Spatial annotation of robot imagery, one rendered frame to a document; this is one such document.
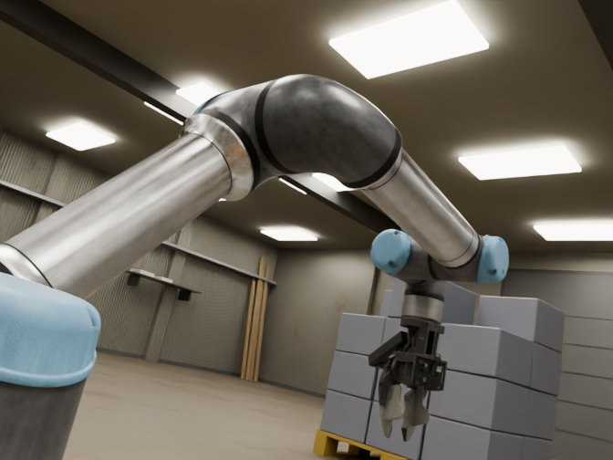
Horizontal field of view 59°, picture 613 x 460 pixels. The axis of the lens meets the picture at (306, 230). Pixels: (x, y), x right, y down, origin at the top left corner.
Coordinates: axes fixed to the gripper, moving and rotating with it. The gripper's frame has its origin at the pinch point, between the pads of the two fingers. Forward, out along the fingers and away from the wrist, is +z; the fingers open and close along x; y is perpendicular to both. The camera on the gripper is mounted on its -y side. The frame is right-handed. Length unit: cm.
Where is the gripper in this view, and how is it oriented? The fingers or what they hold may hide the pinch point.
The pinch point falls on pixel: (395, 431)
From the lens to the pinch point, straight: 106.3
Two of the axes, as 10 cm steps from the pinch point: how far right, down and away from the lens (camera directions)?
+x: 8.8, 2.9, 3.7
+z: -2.1, 9.5, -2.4
